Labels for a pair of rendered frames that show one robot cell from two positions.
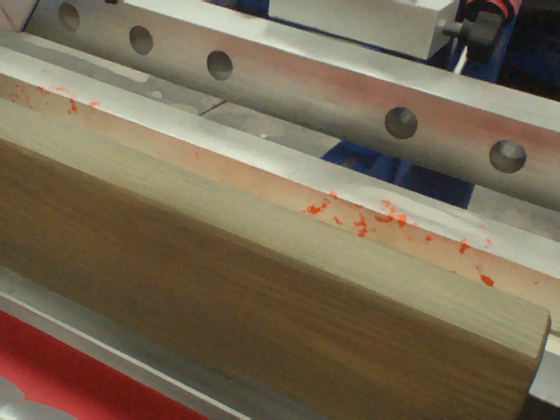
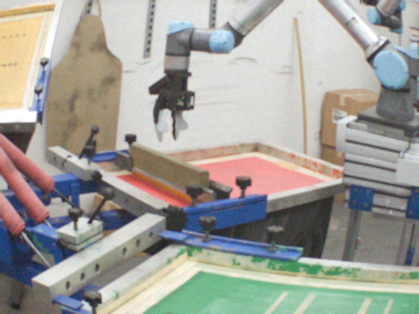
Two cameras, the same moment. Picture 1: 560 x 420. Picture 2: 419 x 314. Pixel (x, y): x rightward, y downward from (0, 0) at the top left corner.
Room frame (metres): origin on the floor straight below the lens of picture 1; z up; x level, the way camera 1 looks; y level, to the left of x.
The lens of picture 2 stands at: (2.14, 1.25, 1.62)
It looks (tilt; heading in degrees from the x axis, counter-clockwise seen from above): 14 degrees down; 209
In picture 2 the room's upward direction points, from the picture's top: 3 degrees clockwise
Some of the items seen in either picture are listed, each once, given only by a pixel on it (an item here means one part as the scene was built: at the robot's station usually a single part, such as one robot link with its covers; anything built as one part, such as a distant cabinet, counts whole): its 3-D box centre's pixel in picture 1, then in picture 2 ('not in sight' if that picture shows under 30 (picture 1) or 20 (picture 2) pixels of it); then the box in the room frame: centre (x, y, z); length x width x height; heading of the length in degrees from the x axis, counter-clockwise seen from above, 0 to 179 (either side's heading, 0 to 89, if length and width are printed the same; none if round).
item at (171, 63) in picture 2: not in sight; (177, 62); (0.24, 0.10, 1.34); 0.08 x 0.08 x 0.05
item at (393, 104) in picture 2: not in sight; (395, 100); (0.01, 0.74, 1.31); 0.15 x 0.15 x 0.10
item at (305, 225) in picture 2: not in sight; (270, 245); (0.06, 0.35, 0.79); 0.46 x 0.09 x 0.33; 157
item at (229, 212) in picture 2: not in sight; (218, 213); (0.37, 0.32, 0.97); 0.30 x 0.05 x 0.07; 157
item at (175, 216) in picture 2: not in sight; (168, 218); (0.59, 0.31, 1.02); 0.07 x 0.06 x 0.07; 157
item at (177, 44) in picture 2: not in sight; (180, 38); (0.24, 0.11, 1.42); 0.09 x 0.08 x 0.11; 99
